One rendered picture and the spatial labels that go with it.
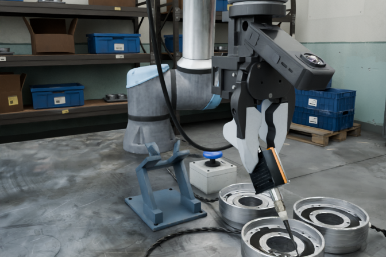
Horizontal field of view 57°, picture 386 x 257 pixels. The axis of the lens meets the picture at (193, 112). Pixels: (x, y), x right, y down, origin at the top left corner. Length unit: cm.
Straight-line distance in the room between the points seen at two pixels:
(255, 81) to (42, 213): 44
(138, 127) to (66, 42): 298
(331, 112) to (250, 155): 374
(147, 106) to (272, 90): 54
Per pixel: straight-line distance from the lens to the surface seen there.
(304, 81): 38
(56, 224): 64
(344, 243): 55
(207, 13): 93
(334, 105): 415
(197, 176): 72
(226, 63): 46
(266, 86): 44
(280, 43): 41
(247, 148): 45
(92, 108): 392
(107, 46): 403
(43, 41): 386
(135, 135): 97
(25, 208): 72
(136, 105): 96
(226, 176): 72
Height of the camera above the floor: 108
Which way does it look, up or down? 11 degrees down
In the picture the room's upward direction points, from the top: straight up
